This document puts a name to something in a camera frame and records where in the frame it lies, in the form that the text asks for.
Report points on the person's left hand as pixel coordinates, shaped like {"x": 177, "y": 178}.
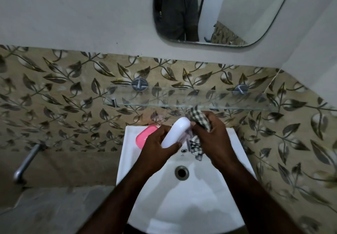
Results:
{"x": 152, "y": 149}

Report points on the person's right hand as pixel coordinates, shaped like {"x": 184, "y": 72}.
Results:
{"x": 216, "y": 144}

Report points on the person's right thumb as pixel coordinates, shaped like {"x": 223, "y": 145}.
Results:
{"x": 197, "y": 127}

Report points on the person's left thumb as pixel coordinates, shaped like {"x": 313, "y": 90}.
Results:
{"x": 173, "y": 148}

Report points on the checkered cleaning cloth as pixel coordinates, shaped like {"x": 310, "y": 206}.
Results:
{"x": 196, "y": 116}

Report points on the white plastic faucet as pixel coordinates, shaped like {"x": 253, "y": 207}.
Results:
{"x": 177, "y": 129}

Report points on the person's left forearm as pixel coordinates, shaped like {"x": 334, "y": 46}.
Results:
{"x": 118, "y": 202}

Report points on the person's right forearm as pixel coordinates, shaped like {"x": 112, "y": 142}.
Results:
{"x": 258, "y": 202}

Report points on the chrome sink drain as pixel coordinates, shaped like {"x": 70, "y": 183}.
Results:
{"x": 182, "y": 173}

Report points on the pink soap dish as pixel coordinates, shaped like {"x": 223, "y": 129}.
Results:
{"x": 144, "y": 136}

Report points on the white ceramic sink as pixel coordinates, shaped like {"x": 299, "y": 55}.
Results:
{"x": 189, "y": 204}

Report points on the clear glass wall shelf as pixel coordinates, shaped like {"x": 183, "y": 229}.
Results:
{"x": 168, "y": 96}

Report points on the chrome round shelf bracket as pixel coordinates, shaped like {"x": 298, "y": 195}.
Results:
{"x": 139, "y": 84}
{"x": 240, "y": 89}

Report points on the small chrome wall peg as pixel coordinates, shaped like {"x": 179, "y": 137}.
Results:
{"x": 113, "y": 102}

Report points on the wall mirror with rounded corners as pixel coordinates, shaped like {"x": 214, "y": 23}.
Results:
{"x": 237, "y": 9}

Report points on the chrome wall tap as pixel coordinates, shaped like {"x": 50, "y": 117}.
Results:
{"x": 27, "y": 160}

